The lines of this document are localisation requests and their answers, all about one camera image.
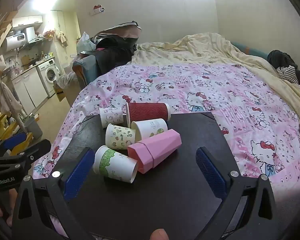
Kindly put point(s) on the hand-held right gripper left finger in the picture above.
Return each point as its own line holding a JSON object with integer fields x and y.
{"x": 78, "y": 175}

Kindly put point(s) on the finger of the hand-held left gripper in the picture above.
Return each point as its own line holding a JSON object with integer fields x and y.
{"x": 15, "y": 139}
{"x": 37, "y": 147}

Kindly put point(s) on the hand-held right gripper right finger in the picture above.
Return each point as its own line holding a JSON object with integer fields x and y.
{"x": 211, "y": 175}

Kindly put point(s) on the white green band paper cup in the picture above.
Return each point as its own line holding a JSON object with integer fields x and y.
{"x": 115, "y": 165}

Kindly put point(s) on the white green patterned paper cup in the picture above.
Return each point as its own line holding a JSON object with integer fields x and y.
{"x": 120, "y": 137}

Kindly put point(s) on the pink faceted cup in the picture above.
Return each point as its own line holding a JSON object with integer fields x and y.
{"x": 157, "y": 150}

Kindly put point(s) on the white cartoon print paper cup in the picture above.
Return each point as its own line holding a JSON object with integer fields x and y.
{"x": 111, "y": 117}

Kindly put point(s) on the white green dot paper cup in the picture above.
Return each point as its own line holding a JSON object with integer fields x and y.
{"x": 150, "y": 128}

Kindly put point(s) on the red ripple paper cup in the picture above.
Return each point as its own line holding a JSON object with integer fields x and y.
{"x": 147, "y": 112}

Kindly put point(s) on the person's right hand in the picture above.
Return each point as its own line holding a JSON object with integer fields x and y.
{"x": 160, "y": 234}

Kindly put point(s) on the grey trash bin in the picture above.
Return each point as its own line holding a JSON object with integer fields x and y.
{"x": 33, "y": 130}

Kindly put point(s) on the hanging pale cloth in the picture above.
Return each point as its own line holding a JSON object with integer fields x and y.
{"x": 10, "y": 100}

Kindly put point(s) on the black tray board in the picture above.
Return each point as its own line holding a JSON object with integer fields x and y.
{"x": 170, "y": 192}

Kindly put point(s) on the white kitchen base cabinet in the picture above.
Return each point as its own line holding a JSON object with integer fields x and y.
{"x": 30, "y": 90}

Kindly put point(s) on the small cardboard box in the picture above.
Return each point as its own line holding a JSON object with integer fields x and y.
{"x": 58, "y": 92}

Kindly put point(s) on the beige box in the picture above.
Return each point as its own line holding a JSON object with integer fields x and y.
{"x": 73, "y": 95}

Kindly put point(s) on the white washing machine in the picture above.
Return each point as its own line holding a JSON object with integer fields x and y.
{"x": 48, "y": 75}

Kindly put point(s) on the pink cartoon printed blanket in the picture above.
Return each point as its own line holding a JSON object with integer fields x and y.
{"x": 215, "y": 92}

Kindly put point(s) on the blue chair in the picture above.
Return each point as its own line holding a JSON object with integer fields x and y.
{"x": 86, "y": 67}

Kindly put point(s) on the white water heater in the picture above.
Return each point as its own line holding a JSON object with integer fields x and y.
{"x": 15, "y": 40}

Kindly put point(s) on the silver range hood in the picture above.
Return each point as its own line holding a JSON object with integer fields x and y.
{"x": 31, "y": 33}

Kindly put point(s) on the hanging beige cloth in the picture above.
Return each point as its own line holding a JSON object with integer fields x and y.
{"x": 62, "y": 38}

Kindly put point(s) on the white plastic bag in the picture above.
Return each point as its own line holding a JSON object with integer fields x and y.
{"x": 85, "y": 42}

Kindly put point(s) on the striped shirt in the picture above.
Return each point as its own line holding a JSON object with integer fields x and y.
{"x": 288, "y": 73}

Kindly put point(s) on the cream duvet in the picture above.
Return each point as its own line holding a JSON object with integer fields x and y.
{"x": 202, "y": 47}

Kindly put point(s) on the teal bed edge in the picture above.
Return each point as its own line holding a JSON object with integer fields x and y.
{"x": 250, "y": 50}

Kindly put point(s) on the black clothing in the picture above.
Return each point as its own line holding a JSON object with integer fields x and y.
{"x": 280, "y": 57}

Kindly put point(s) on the pink brown bag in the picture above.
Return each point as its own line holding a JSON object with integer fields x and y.
{"x": 122, "y": 30}

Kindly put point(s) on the white wall cabinet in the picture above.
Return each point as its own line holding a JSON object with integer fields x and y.
{"x": 27, "y": 20}

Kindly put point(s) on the wall decoration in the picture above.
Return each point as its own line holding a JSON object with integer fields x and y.
{"x": 97, "y": 9}

